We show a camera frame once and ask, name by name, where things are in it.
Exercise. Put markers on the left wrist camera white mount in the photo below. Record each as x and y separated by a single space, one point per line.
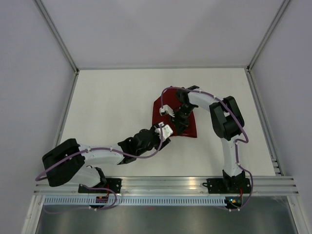
164 131

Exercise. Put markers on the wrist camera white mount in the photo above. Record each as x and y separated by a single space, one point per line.
166 110
164 131

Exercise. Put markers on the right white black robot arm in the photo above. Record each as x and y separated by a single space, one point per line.
227 122

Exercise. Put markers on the white slotted cable duct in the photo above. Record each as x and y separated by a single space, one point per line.
137 200

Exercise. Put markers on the aluminium frame rail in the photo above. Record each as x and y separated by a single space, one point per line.
179 185

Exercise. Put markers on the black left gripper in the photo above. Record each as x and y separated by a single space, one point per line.
153 127

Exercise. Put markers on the red cloth napkin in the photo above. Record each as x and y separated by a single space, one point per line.
174 109

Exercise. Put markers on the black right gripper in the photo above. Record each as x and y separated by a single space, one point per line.
180 125

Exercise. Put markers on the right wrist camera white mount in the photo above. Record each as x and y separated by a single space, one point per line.
166 110

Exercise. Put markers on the right robot arm base mount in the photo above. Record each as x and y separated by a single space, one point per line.
218 186

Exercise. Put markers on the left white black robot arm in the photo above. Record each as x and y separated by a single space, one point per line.
78 163

